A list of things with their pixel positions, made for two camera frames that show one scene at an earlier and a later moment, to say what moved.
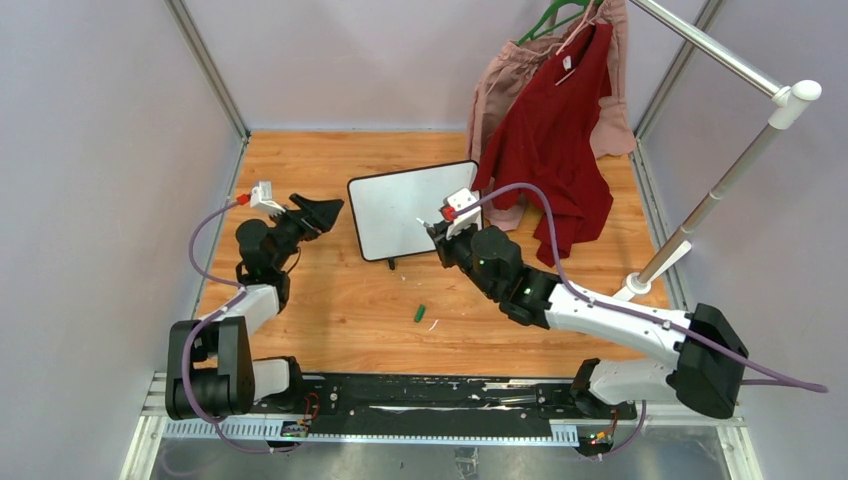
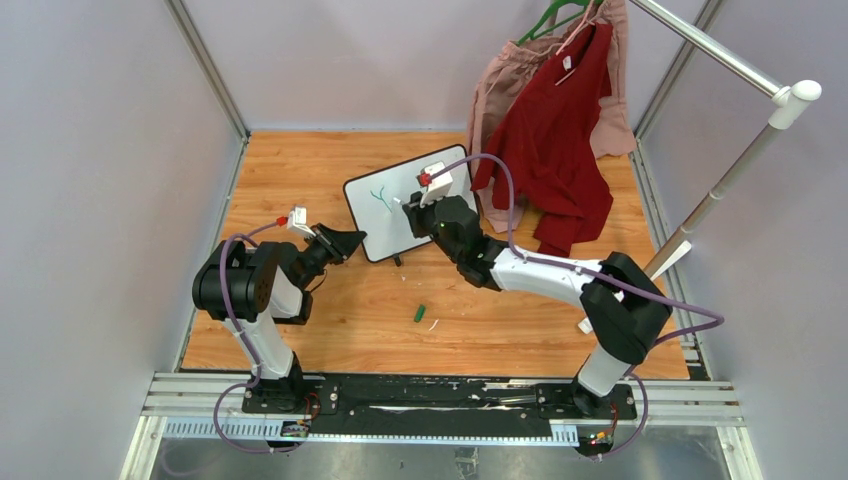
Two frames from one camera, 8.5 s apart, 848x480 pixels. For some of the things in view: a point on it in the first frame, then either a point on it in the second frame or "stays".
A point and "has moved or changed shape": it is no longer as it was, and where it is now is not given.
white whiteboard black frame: [385, 207] has moved or changed shape
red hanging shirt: [547, 137] stays
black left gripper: [319, 217] -> [339, 245]
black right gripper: [444, 246] -> [417, 213]
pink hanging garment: [506, 73] stays
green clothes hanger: [549, 10] stays
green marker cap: [419, 313] stays
